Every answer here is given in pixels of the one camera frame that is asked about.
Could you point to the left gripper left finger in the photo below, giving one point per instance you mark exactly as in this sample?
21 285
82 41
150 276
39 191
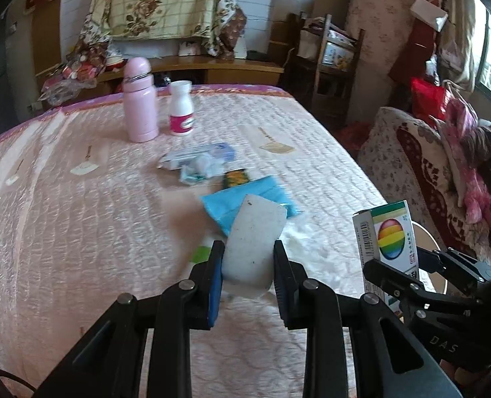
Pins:
136 333

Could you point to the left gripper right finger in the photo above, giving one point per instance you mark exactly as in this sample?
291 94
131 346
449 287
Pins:
388 359

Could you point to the rainbow logo carton box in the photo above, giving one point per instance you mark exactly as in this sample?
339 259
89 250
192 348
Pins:
385 233

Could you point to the white foam sponge piece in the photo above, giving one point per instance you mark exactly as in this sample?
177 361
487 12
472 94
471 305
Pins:
247 265

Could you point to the white tissue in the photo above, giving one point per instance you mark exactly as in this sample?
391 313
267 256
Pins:
326 255

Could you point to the cream plastic trash bucket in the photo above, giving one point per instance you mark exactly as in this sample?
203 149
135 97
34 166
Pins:
433 281

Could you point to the pink quilted table cover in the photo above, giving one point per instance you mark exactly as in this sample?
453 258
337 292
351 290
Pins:
85 214

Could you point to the floral covered sofa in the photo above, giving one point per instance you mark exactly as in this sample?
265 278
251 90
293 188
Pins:
405 158

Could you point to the pink polka dot garment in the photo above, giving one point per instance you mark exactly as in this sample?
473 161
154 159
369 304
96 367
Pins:
474 196

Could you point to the blue tissue pack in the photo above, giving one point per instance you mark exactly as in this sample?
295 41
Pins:
223 206

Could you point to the red bag on floor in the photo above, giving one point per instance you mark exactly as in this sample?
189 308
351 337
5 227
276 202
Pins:
353 136

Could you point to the crumpled blue white wrapper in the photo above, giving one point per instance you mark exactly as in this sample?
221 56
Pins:
202 168

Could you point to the small green yellow packet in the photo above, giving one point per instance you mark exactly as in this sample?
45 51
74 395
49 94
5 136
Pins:
235 178

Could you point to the white pink-label pill bottle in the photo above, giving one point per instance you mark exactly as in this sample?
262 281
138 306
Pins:
181 109

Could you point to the pink water bottle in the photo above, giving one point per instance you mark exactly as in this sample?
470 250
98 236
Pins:
140 100

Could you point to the beige curtain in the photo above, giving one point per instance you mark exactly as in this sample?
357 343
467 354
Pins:
461 42

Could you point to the dark wooden chair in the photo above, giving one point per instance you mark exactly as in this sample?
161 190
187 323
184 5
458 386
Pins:
321 68

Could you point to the flower bouquet in plastic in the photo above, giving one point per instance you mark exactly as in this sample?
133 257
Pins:
80 71

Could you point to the wooden tv cabinet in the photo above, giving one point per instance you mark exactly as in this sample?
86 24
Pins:
199 70

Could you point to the floral covered tall appliance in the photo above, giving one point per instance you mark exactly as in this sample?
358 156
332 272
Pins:
386 25

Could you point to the floral cloth covered television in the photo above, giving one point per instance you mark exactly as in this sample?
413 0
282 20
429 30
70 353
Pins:
216 24

